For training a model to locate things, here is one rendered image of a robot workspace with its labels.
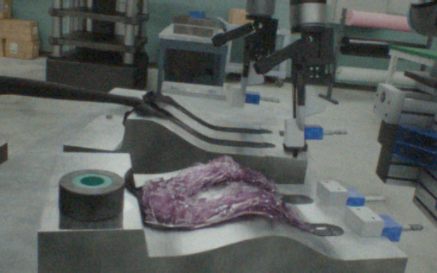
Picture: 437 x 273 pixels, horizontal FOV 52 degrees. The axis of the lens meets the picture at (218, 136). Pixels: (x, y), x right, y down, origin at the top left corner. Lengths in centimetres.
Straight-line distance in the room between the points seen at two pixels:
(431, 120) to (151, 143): 80
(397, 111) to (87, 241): 99
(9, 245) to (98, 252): 21
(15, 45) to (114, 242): 707
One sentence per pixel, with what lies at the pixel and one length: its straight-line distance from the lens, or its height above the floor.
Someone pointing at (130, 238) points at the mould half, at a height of 90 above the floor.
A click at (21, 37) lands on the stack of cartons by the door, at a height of 32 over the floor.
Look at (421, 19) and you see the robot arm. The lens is 150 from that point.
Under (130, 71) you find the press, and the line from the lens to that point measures 485.
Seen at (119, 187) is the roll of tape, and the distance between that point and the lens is 57.
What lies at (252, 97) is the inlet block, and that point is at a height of 94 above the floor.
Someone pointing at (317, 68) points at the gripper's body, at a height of 107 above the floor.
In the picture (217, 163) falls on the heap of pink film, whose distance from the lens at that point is 74.
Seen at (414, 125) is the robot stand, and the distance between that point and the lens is 137.
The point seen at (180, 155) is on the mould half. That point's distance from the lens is 92.
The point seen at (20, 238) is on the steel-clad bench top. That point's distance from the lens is 76.
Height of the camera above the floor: 118
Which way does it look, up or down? 17 degrees down
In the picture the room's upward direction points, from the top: 7 degrees clockwise
